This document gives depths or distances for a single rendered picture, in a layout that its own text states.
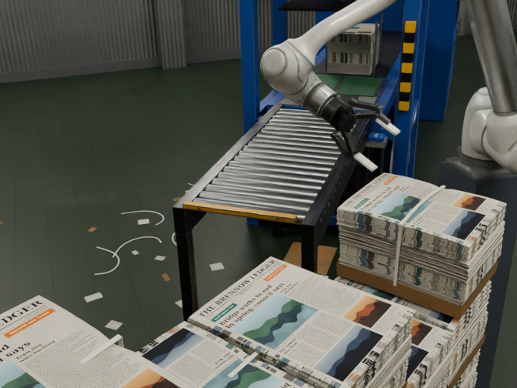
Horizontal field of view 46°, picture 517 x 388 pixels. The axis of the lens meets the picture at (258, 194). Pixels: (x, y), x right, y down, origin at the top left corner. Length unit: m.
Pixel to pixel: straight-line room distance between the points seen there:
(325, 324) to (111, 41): 6.76
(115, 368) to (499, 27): 1.33
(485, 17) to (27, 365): 1.38
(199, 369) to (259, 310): 0.20
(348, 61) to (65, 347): 3.42
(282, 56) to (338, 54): 2.50
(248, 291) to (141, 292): 1.99
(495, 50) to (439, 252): 0.57
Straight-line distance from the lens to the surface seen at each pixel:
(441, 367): 1.65
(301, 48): 1.67
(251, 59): 3.48
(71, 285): 3.46
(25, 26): 7.70
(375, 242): 1.70
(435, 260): 1.65
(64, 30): 7.72
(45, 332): 0.93
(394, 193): 1.80
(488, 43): 1.79
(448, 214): 1.72
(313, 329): 1.24
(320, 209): 2.27
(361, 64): 4.09
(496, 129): 1.89
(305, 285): 1.36
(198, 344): 1.22
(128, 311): 3.18
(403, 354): 1.34
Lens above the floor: 1.83
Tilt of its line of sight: 25 degrees down
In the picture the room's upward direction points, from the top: 2 degrees counter-clockwise
